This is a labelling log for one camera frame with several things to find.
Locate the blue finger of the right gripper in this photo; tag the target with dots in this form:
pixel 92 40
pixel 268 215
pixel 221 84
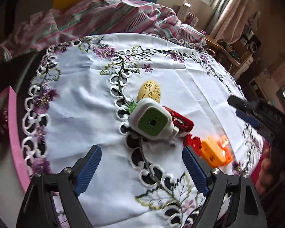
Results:
pixel 248 118

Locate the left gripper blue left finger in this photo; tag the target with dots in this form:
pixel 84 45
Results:
pixel 85 168

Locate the white green air freshener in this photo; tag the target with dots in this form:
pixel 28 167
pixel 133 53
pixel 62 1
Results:
pixel 152 121

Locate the pink white shallow box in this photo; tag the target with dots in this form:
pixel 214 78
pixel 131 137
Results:
pixel 9 95

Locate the red puzzle piece block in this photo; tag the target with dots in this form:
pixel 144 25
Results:
pixel 193 142

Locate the red metallic capsule case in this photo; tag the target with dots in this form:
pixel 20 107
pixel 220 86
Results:
pixel 180 121

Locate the white floral embroidered tablecloth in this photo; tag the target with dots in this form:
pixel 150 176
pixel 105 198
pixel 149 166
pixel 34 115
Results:
pixel 80 93

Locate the yellow perforated egg shell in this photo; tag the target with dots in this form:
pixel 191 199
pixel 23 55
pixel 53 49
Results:
pixel 149 89

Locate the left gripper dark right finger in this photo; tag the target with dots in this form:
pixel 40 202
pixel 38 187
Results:
pixel 198 169

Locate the pink curtain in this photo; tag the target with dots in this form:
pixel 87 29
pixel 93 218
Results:
pixel 229 20

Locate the pink green striped sheet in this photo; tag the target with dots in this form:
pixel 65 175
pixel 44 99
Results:
pixel 96 17

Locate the orange cube blocks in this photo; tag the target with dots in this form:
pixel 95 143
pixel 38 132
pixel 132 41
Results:
pixel 223 143

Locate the white boxes on sill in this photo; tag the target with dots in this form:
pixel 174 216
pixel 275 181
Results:
pixel 185 15

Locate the orange plastic clip part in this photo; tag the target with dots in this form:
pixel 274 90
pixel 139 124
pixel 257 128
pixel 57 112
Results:
pixel 212 153

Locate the person's right hand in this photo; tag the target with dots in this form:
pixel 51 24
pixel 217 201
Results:
pixel 272 166

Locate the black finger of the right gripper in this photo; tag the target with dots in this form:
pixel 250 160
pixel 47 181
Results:
pixel 238 103

